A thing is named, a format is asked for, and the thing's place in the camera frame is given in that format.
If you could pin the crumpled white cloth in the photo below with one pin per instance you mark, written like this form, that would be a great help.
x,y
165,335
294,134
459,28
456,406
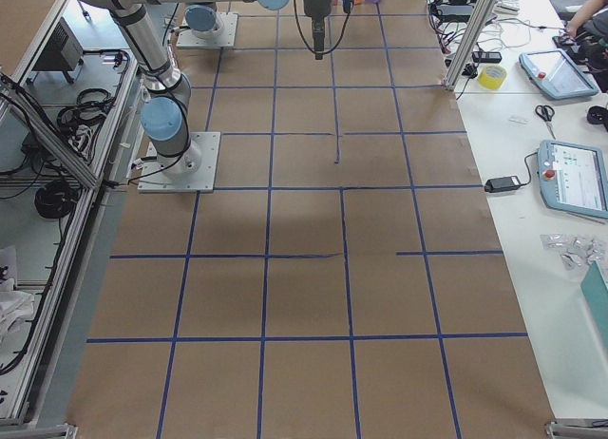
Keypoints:
x,y
16,306

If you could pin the brown paper mat blue grid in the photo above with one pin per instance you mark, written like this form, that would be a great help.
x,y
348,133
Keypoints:
x,y
343,280

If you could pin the blue teach pendant far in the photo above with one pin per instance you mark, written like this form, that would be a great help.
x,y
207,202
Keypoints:
x,y
556,75

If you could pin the teal box corner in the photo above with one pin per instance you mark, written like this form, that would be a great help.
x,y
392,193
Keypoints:
x,y
594,289

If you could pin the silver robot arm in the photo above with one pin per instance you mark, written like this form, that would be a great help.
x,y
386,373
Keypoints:
x,y
203,9
168,89

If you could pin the black handled scissors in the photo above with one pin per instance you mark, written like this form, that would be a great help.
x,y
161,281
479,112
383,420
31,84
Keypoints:
x,y
546,113

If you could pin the plastic bags of screws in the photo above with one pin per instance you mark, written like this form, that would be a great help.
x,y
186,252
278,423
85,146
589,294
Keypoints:
x,y
577,251

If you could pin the blue teach pendant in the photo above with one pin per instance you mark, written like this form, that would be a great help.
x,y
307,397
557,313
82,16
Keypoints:
x,y
573,178
556,75

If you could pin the black small device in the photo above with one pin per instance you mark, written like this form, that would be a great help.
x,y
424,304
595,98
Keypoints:
x,y
486,57

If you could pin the aluminium frame post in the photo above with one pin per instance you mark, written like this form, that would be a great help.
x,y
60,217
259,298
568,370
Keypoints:
x,y
474,27

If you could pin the grey electronics box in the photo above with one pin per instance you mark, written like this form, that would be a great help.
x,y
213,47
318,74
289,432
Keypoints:
x,y
62,52

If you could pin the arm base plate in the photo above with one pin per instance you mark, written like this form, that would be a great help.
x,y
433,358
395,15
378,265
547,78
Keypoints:
x,y
195,171
218,30

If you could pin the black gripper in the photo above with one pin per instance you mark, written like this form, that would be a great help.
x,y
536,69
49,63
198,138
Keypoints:
x,y
315,6

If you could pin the yellow tape roll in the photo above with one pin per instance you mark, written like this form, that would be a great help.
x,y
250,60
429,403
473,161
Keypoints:
x,y
492,77

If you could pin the black power adapter brick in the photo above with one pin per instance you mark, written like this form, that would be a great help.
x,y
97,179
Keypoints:
x,y
502,184

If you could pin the blue teach pendant near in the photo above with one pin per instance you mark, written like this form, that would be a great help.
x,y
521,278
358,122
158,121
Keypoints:
x,y
573,178

